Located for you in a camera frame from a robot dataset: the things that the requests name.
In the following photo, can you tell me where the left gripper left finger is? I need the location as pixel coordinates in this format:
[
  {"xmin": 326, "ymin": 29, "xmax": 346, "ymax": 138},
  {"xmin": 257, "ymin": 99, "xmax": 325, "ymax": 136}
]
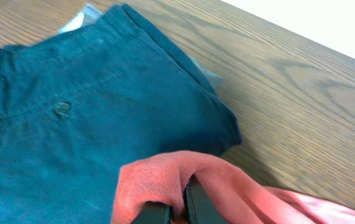
[{"xmin": 131, "ymin": 202, "xmax": 172, "ymax": 224}]

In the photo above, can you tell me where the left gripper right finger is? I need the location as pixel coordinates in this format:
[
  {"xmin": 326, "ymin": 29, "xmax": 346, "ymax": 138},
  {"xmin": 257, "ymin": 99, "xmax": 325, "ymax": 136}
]
[{"xmin": 184, "ymin": 175, "xmax": 228, "ymax": 224}]

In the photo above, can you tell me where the red orange t-shirt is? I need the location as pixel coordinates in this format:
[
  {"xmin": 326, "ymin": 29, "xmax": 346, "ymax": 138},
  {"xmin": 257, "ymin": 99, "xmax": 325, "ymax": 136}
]
[{"xmin": 111, "ymin": 151, "xmax": 355, "ymax": 223}]

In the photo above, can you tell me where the folded navy blue garment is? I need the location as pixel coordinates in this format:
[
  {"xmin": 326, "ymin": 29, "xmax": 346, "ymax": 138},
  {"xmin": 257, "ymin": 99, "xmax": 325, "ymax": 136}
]
[{"xmin": 0, "ymin": 4, "xmax": 242, "ymax": 223}]

